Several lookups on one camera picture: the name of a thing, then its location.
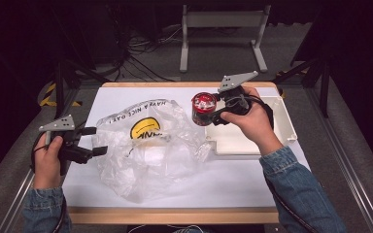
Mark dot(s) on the clear smiley-face plastic bag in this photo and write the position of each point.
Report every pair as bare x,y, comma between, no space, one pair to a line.
162,161

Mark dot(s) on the person's right hand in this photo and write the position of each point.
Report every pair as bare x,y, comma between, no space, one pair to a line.
255,126

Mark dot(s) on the person's left hand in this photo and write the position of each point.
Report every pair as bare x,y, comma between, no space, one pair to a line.
47,165

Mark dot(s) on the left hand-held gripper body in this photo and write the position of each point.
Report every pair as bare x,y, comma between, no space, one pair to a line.
61,124

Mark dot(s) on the yellow black hazard tape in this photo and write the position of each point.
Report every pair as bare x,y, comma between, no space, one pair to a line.
47,102

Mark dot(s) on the aluminium frame rail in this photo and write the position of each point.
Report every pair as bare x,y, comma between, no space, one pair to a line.
16,200
359,191

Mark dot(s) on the red-lidded can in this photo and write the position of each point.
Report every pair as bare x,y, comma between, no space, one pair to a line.
203,108

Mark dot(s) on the black tripod stand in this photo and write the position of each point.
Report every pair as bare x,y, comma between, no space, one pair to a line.
59,90
324,87

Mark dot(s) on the white metal stand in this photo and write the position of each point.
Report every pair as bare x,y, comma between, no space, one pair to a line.
223,19

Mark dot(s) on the white plastic tray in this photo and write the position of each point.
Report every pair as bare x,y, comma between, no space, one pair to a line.
285,119

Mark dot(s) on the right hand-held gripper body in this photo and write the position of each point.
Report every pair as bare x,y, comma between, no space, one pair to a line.
234,81

